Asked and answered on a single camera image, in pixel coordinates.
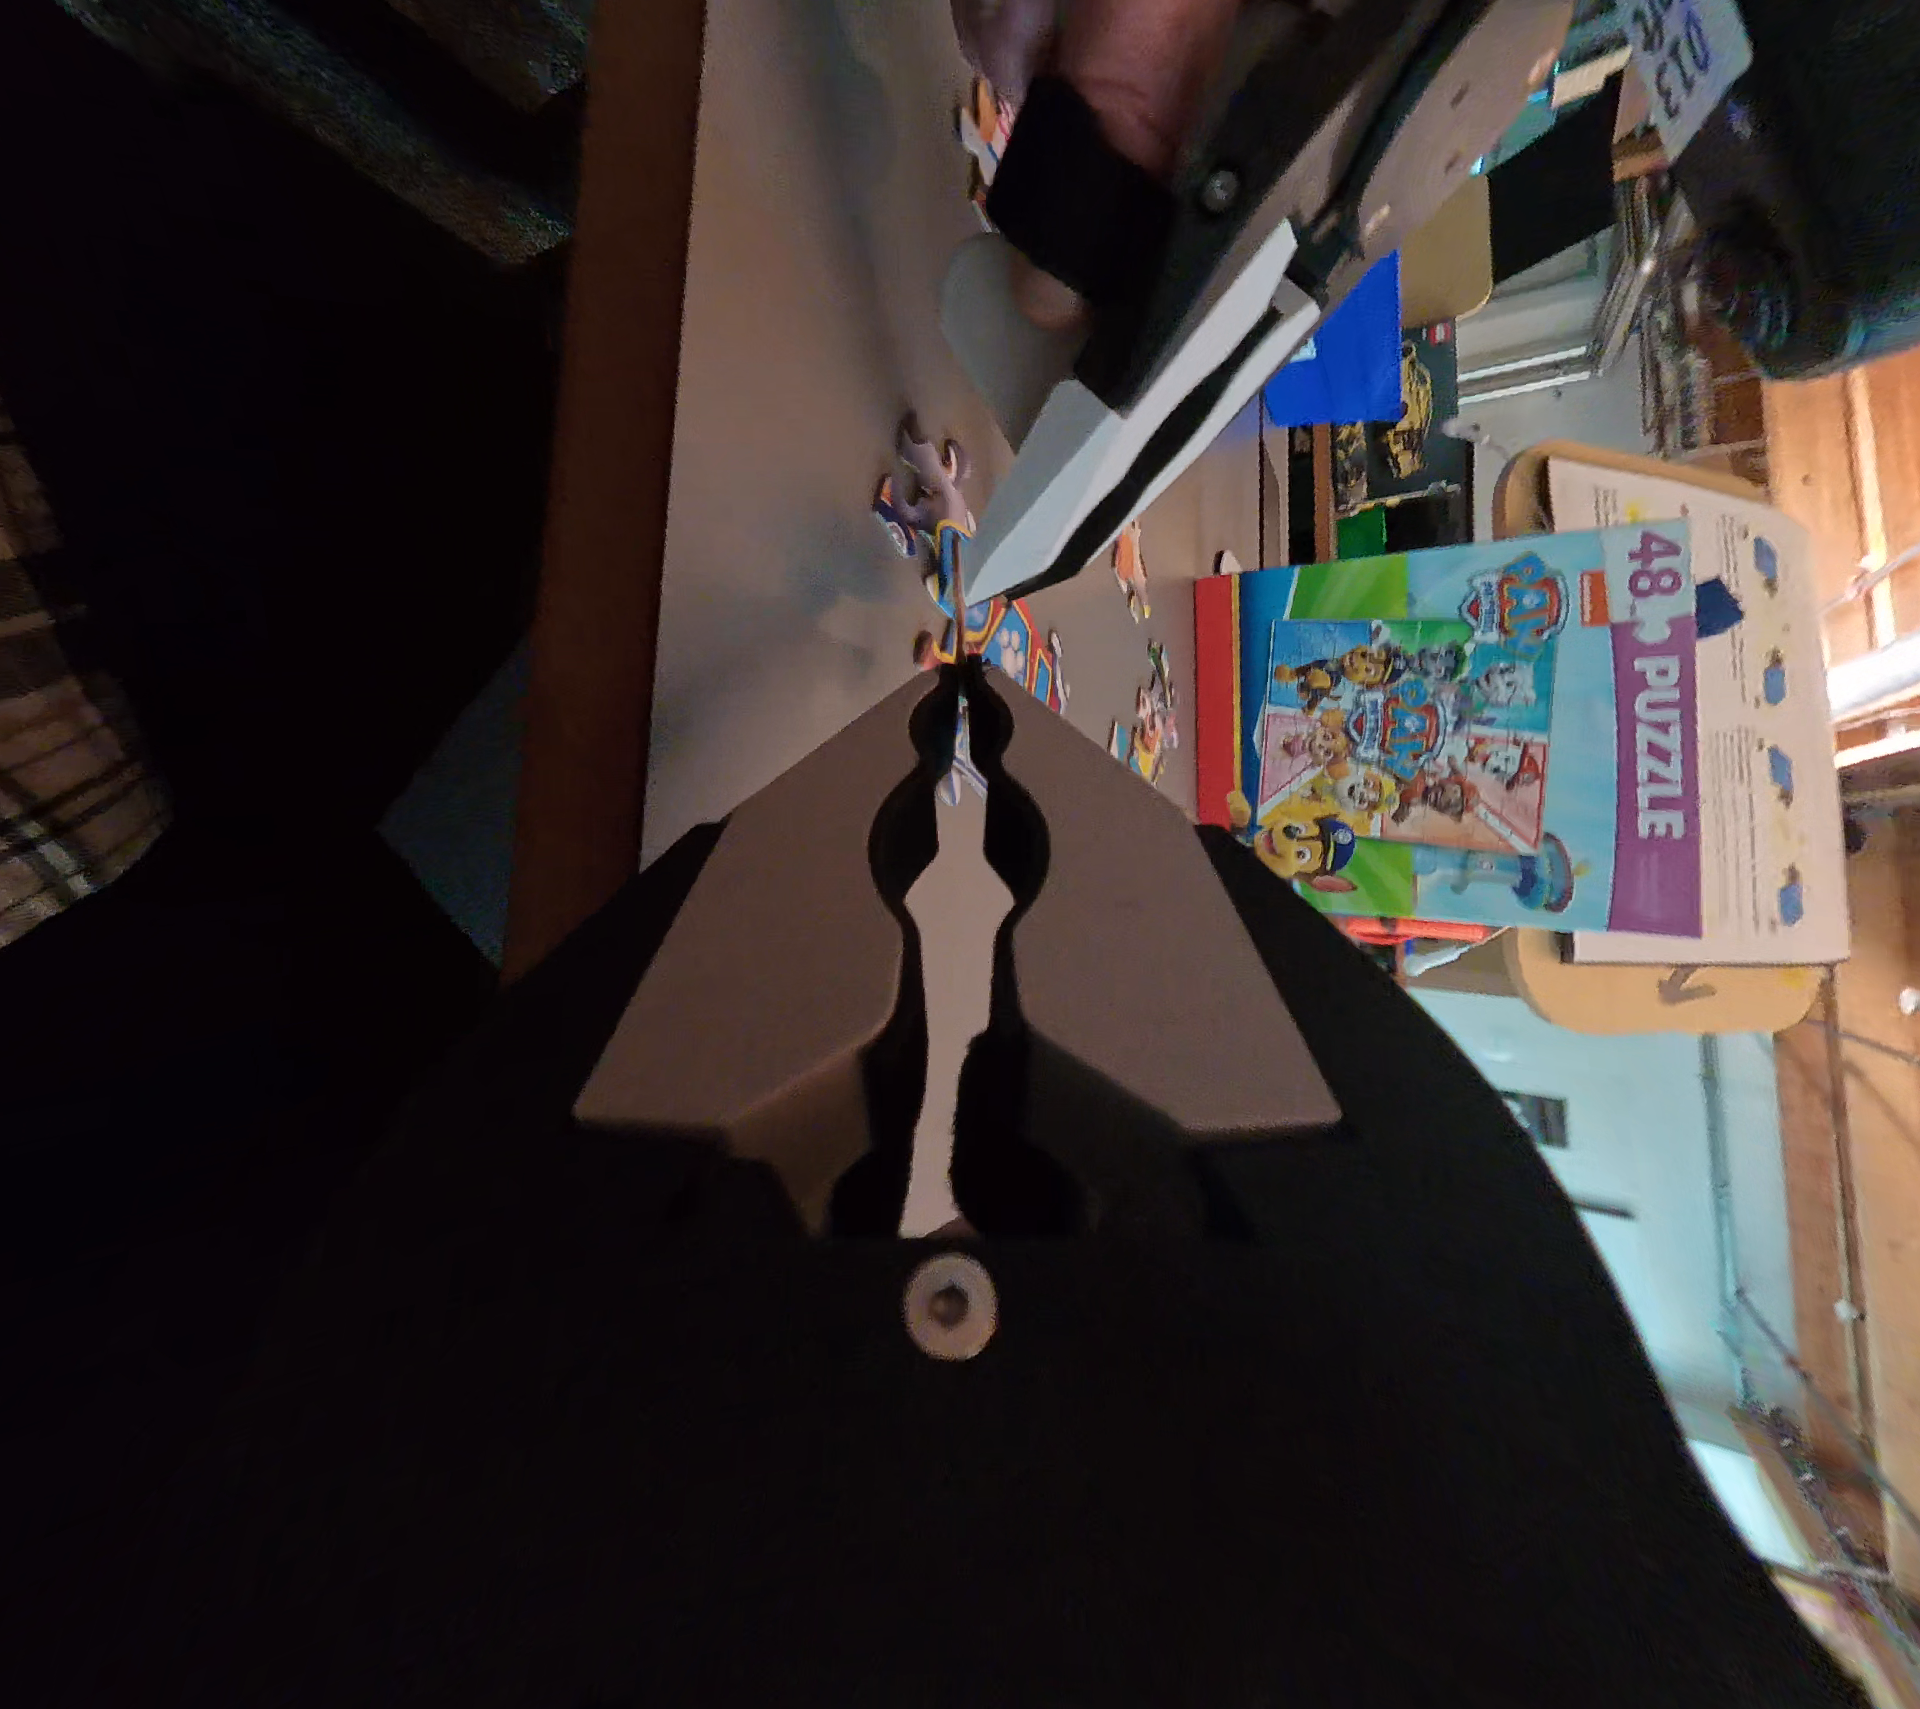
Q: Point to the plaid shirt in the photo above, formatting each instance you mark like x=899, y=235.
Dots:
x=61, y=750

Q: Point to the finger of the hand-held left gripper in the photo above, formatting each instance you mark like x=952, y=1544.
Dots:
x=1200, y=427
x=1065, y=465

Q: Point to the orange fur puzzle piece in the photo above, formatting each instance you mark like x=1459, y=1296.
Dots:
x=1131, y=569

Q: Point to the assembled logo puzzle section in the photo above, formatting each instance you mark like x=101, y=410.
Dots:
x=1020, y=651

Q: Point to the pale plywood panel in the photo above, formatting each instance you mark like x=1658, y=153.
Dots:
x=1650, y=998

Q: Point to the yellow dog puzzle piece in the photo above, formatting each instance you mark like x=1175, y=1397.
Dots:
x=1154, y=712

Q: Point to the blue plastic bin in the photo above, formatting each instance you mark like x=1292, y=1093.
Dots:
x=1350, y=359

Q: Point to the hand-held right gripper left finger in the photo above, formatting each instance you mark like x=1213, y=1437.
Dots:
x=758, y=990

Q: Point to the white printed paper sheet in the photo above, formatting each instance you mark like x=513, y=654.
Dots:
x=1770, y=689

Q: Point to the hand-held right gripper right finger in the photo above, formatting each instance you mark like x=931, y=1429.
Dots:
x=1162, y=990

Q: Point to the colourful puzzle box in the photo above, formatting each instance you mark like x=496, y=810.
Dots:
x=1470, y=719

